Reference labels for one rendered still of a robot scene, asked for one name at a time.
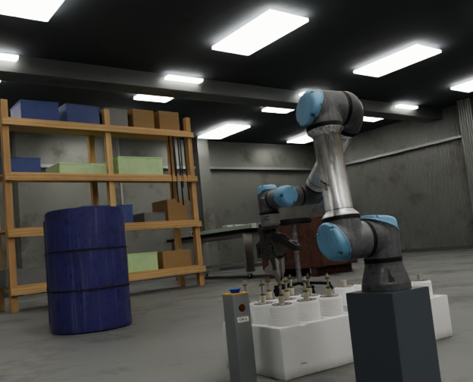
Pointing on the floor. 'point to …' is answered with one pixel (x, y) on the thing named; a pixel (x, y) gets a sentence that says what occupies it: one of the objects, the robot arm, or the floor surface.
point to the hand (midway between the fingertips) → (280, 279)
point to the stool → (297, 252)
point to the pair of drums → (86, 270)
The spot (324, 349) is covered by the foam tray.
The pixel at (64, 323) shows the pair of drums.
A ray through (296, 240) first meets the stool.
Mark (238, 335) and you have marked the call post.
